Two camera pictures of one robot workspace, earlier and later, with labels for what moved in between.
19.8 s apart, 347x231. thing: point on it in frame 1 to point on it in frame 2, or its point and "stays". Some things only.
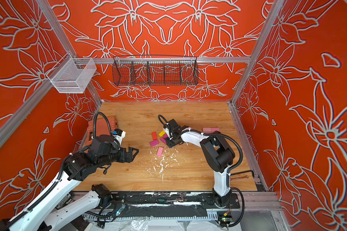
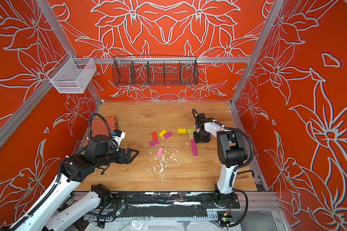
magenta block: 164,140 to 194,150
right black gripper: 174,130 to 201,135
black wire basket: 154,70 stays
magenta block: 154,143 stays
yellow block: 162,133 stays
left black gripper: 124,158 stays
